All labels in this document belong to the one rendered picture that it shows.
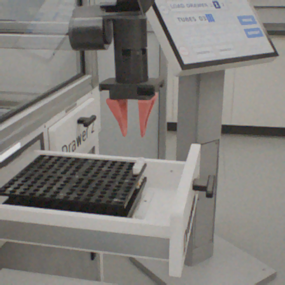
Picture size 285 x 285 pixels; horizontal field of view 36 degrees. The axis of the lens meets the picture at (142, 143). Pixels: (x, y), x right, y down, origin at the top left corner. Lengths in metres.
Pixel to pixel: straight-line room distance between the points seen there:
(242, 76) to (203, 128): 1.97
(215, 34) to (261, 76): 2.08
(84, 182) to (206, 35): 0.98
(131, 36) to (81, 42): 0.09
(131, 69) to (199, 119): 1.03
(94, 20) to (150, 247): 0.37
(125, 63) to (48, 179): 0.25
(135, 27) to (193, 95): 1.01
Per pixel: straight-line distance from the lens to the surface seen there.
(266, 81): 3.72
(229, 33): 1.71
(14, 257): 0.94
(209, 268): 2.03
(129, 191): 0.73
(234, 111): 3.76
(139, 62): 0.72
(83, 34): 0.73
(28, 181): 0.79
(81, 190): 0.74
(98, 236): 0.68
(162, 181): 0.88
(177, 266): 0.65
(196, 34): 1.60
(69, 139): 1.05
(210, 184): 0.73
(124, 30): 0.72
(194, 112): 1.72
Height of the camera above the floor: 1.22
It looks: 20 degrees down
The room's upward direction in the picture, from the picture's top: straight up
